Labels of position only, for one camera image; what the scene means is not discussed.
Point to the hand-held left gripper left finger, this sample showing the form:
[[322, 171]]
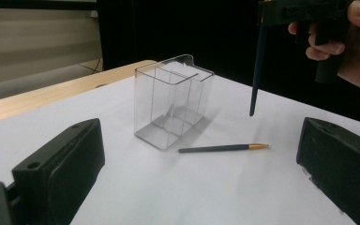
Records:
[[59, 168]]

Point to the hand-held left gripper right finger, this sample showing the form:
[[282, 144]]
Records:
[[343, 168]]

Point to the black pen with gold tip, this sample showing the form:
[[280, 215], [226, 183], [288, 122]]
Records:
[[258, 72], [218, 147]]

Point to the clear acrylic pen holder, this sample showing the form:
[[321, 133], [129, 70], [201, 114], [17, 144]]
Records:
[[168, 103]]

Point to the wooden table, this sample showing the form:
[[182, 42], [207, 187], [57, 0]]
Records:
[[43, 97]]

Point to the black curtain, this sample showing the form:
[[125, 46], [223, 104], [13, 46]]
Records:
[[200, 31]]

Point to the black horizontal bar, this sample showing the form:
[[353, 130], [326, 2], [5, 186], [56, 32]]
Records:
[[37, 4]]

